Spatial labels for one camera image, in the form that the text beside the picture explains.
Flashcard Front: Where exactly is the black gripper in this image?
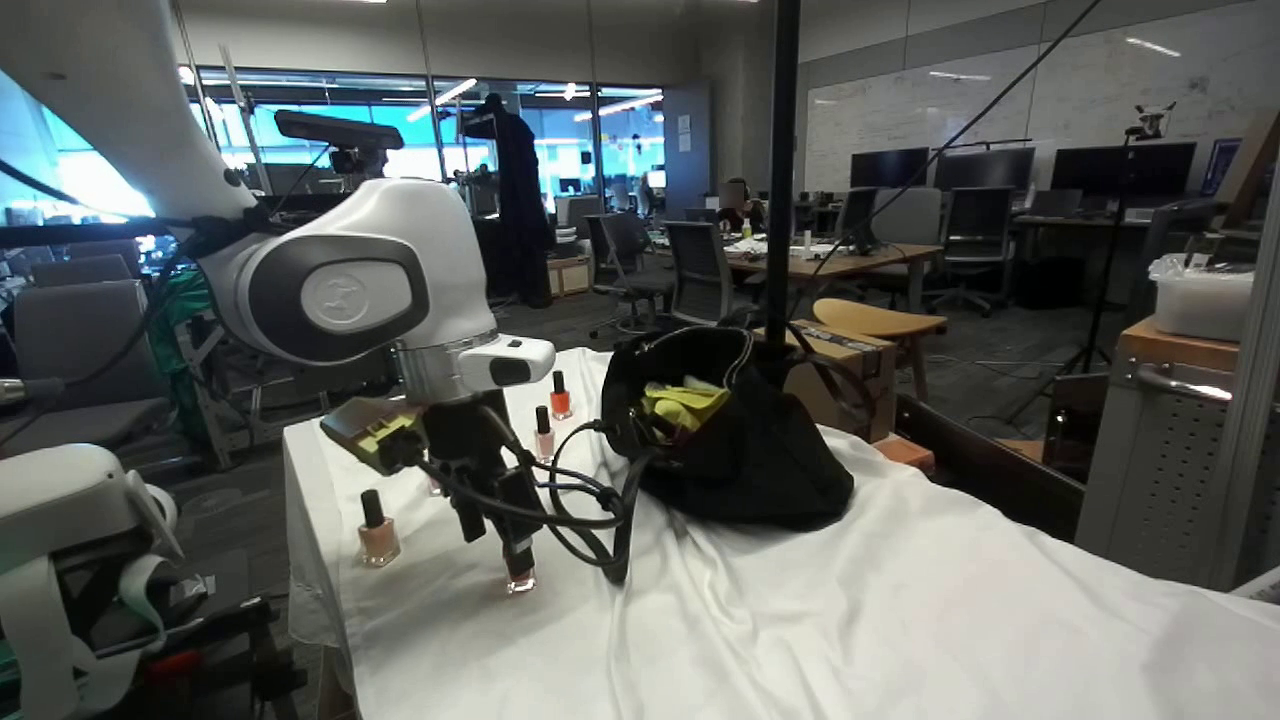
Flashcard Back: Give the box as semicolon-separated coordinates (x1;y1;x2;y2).
419;391;543;578

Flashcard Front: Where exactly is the beige nail polish bottle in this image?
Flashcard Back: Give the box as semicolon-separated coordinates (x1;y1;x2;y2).
353;482;404;571

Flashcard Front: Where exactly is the yellow cloth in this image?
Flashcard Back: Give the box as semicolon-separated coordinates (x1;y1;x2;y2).
643;377;738;444

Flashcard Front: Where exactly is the dark office chair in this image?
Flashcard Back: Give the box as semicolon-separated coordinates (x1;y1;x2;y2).
593;210;675;334

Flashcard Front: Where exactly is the grey mesh office chair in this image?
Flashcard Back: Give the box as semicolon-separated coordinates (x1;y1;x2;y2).
662;215;754;333

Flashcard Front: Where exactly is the black hanging coat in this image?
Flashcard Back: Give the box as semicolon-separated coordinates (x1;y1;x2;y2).
458;90;555;311

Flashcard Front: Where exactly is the seated person in dark top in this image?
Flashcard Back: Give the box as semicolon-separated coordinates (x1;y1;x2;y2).
725;173;775;235

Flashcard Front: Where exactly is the round wooden stool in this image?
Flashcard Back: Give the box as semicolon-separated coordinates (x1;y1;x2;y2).
810;292;953;397

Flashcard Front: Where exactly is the white tablecloth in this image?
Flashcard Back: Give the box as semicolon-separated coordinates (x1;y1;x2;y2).
277;344;1280;720

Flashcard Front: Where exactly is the long wooden office desk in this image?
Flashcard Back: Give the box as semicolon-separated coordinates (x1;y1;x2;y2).
725;235;949;314

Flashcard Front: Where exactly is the grey padded chair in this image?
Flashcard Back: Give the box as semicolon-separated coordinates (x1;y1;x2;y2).
0;271;174;456

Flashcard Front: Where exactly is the black vertical pole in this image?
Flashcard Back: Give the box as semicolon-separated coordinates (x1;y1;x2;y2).
766;0;803;384

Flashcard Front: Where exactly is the small black computer monitor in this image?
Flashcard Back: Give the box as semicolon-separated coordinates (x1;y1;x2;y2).
847;145;934;191

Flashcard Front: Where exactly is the black office chair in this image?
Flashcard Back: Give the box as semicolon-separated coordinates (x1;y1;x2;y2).
934;183;1017;314

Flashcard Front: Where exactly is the medium black computer monitor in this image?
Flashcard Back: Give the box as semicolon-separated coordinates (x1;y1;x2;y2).
934;145;1041;195

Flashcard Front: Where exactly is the grey cart with wooden top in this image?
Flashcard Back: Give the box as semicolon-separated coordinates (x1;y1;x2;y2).
1071;314;1280;591

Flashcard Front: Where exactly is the wide black computer monitor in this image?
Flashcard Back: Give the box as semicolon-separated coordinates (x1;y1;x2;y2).
1048;140;1199;203

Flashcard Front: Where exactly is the white plastic container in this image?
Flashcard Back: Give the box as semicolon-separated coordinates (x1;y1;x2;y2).
1144;249;1259;344

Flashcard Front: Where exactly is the black fabric bag with strap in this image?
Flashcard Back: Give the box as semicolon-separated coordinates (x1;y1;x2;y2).
548;319;860;591

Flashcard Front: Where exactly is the green cable bundle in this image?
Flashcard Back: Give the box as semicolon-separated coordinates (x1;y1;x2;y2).
141;255;257;414

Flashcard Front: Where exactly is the black stereo camera bar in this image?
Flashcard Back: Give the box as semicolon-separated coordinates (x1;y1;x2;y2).
271;106;409;177

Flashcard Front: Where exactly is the black tripod with camera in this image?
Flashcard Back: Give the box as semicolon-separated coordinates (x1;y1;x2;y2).
1003;97;1186;414

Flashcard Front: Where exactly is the aluminium frame bar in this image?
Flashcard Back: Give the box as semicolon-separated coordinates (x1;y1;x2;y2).
1206;131;1280;591

